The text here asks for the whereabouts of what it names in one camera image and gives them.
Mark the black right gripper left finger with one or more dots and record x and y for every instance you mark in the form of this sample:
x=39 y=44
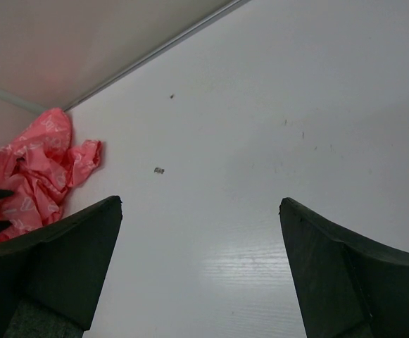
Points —
x=51 y=278

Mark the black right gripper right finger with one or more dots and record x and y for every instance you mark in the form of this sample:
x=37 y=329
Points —
x=347 y=285

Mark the pink jacket with white lining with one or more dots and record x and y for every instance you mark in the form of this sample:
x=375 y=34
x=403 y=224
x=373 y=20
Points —
x=40 y=167

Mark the aluminium frame rail back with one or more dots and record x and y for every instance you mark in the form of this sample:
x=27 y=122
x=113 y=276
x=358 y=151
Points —
x=61 y=53

